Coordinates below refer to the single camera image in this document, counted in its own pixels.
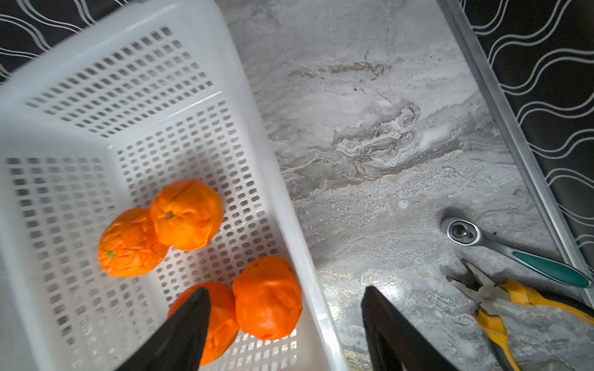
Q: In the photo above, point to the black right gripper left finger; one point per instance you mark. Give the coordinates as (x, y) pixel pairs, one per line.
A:
(179, 343)

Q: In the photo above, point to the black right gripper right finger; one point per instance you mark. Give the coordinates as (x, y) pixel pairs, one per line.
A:
(393, 342)

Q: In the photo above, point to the orange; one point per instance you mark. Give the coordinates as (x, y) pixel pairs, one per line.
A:
(268, 299)
(129, 247)
(223, 325)
(187, 214)

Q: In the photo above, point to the white perforated plastic basket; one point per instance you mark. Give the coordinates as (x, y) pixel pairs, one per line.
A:
(151, 94)

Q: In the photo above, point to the yellow handled pliers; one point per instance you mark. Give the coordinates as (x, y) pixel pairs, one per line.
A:
(486, 293)

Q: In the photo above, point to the green handled ratchet wrench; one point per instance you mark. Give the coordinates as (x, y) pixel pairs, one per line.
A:
(467, 234)

